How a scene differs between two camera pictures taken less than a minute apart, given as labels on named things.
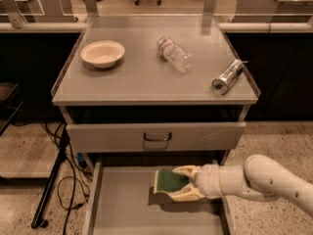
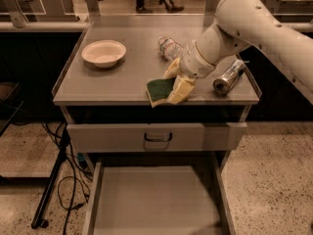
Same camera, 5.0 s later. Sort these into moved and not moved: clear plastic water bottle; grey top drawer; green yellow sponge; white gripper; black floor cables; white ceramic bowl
Moved: white gripper; green yellow sponge
Not moved: clear plastic water bottle; white ceramic bowl; black floor cables; grey top drawer
